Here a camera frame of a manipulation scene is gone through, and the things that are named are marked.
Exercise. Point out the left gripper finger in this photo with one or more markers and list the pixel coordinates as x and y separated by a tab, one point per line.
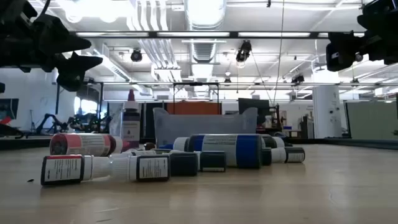
59	39
73	73

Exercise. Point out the black background gantry frame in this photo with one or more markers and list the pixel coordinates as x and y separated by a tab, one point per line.
196	83

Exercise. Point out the white round column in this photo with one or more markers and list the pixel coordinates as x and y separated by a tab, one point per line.
326	112

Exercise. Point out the black background robot arm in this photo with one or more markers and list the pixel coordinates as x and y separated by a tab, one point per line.
88	123
49	119

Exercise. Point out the large blue food coloring bottle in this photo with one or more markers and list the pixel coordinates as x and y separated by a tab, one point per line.
224	151

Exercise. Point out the red background object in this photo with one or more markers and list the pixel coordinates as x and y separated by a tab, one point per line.
4	120

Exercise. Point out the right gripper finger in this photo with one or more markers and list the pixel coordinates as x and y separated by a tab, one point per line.
342	49

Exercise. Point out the dark wall screen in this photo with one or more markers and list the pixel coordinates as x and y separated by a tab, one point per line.
9	109

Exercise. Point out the background workbench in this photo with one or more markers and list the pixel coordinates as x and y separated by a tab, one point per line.
276	119

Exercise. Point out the black background monitor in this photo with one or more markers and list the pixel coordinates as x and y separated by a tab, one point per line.
253	105

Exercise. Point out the black metal rig frame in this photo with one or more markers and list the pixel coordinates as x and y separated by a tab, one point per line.
342	143

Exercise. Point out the background cabinet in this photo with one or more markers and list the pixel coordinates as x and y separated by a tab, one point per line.
306	127

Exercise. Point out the black overhead frame beam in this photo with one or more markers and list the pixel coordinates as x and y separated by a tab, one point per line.
234	34

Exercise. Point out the orange wall panel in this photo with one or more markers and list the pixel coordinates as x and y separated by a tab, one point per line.
192	108

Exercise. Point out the grey partition panel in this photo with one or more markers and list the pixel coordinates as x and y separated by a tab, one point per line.
371	121

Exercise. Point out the translucent grey plastic bin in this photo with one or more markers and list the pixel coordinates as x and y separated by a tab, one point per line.
211	126

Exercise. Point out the large black food coloring bottle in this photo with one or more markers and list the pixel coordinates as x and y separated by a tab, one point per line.
269	141

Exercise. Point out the small red food coloring bottle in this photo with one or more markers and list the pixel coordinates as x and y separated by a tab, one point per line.
62	169

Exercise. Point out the silver ceiling duct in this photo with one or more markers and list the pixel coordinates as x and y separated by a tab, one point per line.
205	18

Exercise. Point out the large purple food coloring bottle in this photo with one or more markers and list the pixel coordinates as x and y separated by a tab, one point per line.
130	124

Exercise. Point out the black ceiling spotlight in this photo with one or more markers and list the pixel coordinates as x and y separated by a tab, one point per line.
244	51
136	56
298	79

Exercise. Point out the large red food coloring bottle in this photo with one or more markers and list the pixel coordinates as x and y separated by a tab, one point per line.
84	144

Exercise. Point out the black ceiling track rail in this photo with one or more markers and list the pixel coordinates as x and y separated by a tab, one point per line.
264	84

